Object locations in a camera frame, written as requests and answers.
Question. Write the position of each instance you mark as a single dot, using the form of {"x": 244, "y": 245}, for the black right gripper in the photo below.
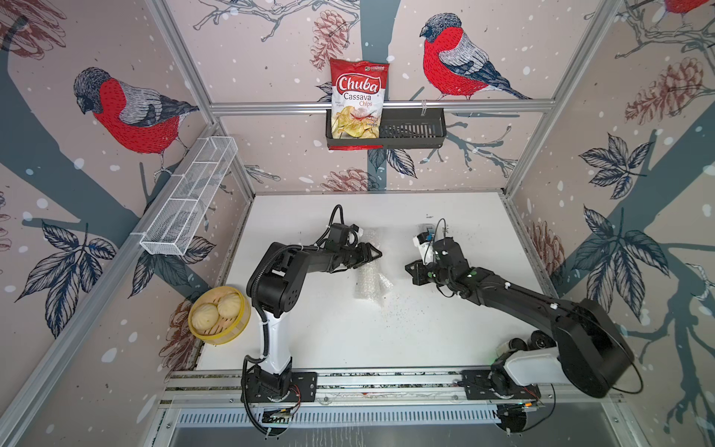
{"x": 416, "y": 272}

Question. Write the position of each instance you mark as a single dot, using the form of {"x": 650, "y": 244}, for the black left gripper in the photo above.
{"x": 363, "y": 259}

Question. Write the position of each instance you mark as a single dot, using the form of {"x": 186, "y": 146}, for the clear bubble wrap sheet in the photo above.
{"x": 372, "y": 283}

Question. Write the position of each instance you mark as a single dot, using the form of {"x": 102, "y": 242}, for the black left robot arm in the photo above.
{"x": 275, "y": 288}

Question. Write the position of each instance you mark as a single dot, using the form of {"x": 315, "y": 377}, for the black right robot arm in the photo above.
{"x": 572, "y": 343}

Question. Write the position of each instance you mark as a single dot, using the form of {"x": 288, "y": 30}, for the pale steamed bun right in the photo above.
{"x": 229, "y": 306}

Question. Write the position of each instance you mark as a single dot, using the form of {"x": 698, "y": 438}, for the pale steamed bun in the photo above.
{"x": 205, "y": 317}
{"x": 229, "y": 306}

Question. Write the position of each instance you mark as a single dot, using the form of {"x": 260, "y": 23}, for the red cassava chips bag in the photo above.
{"x": 358, "y": 91}

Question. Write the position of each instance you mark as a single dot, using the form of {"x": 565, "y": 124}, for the pale steamed bun left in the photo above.
{"x": 205, "y": 317}

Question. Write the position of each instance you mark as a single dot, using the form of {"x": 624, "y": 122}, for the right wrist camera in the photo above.
{"x": 424, "y": 243}

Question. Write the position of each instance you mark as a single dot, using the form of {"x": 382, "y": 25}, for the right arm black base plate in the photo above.
{"x": 485, "y": 384}

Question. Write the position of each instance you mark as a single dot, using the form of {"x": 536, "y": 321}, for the black wire wall basket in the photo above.
{"x": 413, "y": 128}

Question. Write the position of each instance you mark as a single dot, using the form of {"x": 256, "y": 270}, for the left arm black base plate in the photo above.
{"x": 296, "y": 386}

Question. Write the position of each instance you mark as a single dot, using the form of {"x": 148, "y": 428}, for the aluminium front rail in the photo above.
{"x": 353, "y": 387}

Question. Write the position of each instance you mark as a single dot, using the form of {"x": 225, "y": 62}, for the white mesh wall shelf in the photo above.
{"x": 182, "y": 213}

